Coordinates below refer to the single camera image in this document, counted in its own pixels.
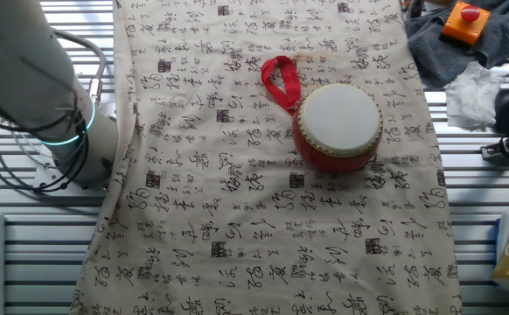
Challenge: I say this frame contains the red drum with white head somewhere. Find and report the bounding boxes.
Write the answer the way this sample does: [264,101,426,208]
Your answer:
[290,82,385,174]

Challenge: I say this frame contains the beige calligraphy print cloth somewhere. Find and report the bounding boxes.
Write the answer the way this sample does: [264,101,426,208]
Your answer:
[69,0,464,315]

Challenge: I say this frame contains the dark grey towel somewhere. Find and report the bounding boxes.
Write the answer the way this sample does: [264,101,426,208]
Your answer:
[404,0,509,89]

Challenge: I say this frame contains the crumpled white tissue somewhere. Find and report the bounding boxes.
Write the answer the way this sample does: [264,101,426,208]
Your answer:
[444,59,507,132]

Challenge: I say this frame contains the orange emergency stop box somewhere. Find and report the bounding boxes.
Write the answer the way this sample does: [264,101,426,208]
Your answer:
[440,0,492,47]

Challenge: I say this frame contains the black round object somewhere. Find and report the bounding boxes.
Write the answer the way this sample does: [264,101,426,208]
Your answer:
[493,88,509,136]

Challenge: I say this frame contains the red ribbon strap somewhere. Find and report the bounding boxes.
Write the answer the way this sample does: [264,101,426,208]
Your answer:
[261,55,303,117]

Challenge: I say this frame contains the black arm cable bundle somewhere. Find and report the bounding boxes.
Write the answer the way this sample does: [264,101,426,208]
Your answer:
[0,82,90,194]

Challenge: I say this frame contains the grey arm cable with connector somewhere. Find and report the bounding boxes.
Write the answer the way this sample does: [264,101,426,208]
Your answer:
[46,26,108,106]

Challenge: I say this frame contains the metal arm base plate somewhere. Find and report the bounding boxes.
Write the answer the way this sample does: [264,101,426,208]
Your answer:
[31,161,111,196]

